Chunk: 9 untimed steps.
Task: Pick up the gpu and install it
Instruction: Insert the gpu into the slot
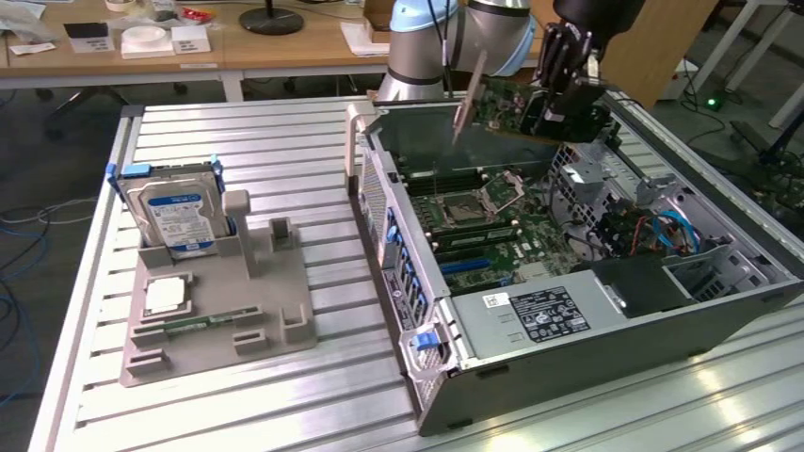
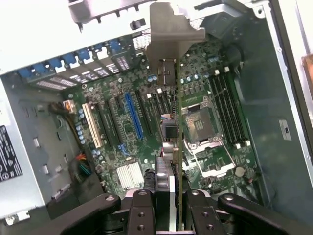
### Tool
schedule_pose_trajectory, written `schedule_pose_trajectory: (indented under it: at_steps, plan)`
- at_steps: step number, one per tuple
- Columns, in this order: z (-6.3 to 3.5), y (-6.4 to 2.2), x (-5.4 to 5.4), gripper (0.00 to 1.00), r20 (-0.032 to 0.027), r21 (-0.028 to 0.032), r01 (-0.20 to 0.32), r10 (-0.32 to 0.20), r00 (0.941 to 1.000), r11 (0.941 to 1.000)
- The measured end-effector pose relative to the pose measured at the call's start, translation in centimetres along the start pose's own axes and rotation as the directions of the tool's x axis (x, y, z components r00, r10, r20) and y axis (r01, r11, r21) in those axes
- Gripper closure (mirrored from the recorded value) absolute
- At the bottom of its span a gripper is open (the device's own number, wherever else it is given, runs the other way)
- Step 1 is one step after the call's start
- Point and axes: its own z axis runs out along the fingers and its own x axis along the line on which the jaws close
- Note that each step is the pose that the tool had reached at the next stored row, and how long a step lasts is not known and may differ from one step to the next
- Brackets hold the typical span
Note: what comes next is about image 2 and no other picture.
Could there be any green motherboard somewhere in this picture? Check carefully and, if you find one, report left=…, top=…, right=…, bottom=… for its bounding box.
left=62, top=36, right=260, bottom=198

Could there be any CPU socket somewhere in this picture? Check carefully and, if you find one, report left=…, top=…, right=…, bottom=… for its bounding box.
left=182, top=104, right=221, bottom=145

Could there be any white expansion slot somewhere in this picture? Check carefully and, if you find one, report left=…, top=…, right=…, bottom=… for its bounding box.
left=81, top=102, right=103, bottom=149

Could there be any grey power supply with label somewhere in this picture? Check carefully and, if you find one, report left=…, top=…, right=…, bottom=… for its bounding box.
left=0, top=73, right=84, bottom=216

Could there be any open grey PC case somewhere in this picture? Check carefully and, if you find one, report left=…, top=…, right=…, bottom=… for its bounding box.
left=0, top=0, right=313, bottom=221

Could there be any metal socket cover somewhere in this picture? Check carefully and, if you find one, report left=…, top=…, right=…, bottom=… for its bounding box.
left=185, top=139, right=236, bottom=179

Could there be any silver chipset heatsink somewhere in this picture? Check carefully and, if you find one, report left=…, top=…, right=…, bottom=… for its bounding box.
left=116, top=161, right=145, bottom=190

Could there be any blue expansion slot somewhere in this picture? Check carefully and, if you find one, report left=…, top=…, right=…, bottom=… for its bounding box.
left=124, top=92, right=144, bottom=141

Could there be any yellow power wire bundle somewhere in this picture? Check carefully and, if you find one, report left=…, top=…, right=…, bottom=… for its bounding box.
left=47, top=99, right=75, bottom=116

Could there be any coloured wire bundle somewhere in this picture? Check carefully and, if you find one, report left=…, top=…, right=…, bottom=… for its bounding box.
left=68, top=152, right=93, bottom=182

